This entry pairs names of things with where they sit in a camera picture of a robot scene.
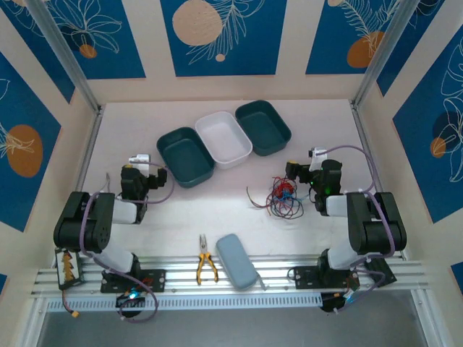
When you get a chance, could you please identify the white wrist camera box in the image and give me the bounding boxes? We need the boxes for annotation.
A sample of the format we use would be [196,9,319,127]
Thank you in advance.
[129,154,150,173]
[308,146,329,171]

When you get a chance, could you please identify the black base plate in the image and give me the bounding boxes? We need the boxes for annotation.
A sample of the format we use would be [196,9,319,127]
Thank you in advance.
[100,269,167,294]
[292,258,397,290]

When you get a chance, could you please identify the aluminium mounting rail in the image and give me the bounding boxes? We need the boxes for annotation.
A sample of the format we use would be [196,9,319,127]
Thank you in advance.
[30,254,431,300]

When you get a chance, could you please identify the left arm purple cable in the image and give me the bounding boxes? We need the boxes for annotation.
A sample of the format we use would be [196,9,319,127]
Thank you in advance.
[80,161,176,323]

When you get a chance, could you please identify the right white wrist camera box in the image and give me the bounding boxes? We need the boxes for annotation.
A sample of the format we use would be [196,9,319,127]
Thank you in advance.
[308,146,329,171]

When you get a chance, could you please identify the dark green plastic bin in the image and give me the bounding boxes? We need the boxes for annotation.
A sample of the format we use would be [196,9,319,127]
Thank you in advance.
[156,126,217,189]
[234,100,292,157]

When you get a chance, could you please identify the wire with yellow connector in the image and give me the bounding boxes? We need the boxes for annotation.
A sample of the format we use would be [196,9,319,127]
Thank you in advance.
[61,288,82,322]

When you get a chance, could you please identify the black cable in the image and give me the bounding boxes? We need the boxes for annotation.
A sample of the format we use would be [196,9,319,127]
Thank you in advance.
[271,194,296,218]
[285,187,305,218]

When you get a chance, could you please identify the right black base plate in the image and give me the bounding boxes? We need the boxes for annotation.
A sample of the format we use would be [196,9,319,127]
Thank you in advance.
[292,258,397,290]

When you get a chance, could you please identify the black controller board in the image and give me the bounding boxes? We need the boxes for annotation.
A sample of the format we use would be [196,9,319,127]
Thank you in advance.
[115,291,148,309]
[320,291,359,315]

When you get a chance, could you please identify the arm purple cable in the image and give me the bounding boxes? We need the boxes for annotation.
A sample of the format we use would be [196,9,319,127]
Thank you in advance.
[323,144,396,315]
[80,161,176,323]

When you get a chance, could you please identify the yellow handled pliers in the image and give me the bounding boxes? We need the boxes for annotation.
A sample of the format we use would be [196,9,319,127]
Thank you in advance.
[196,233,220,286]

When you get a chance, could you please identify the blue floral wall panel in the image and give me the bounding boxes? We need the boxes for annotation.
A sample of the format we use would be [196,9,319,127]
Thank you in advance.
[375,0,463,97]
[0,7,76,105]
[0,52,62,233]
[392,34,463,224]
[160,0,288,77]
[46,0,147,80]
[305,0,412,76]

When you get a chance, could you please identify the grey blue zip case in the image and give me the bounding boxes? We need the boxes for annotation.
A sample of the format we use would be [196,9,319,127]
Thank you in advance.
[215,233,269,292]

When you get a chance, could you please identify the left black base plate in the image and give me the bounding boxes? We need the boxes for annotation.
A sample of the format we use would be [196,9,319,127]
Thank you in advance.
[100,269,167,294]

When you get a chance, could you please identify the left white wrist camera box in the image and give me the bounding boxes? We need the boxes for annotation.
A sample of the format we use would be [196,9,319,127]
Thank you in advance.
[129,154,150,173]

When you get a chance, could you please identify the aluminium table edge rail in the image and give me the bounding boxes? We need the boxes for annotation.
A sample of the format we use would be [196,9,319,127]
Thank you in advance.
[67,106,105,203]
[349,100,384,196]

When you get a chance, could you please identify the aluminium frame post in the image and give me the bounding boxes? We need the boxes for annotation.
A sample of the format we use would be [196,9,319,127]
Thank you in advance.
[27,0,104,113]
[349,0,420,109]

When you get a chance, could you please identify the white plastic bin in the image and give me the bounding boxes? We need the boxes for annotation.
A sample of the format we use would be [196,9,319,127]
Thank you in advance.
[194,111,253,170]

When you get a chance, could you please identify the black orange charger board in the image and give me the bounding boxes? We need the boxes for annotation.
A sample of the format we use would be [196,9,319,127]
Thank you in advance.
[54,247,86,290]

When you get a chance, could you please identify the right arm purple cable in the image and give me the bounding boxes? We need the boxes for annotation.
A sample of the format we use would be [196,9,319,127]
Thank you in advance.
[323,144,396,315]

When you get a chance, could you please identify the white slotted cable duct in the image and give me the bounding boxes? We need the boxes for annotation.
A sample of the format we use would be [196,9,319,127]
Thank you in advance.
[46,291,323,312]

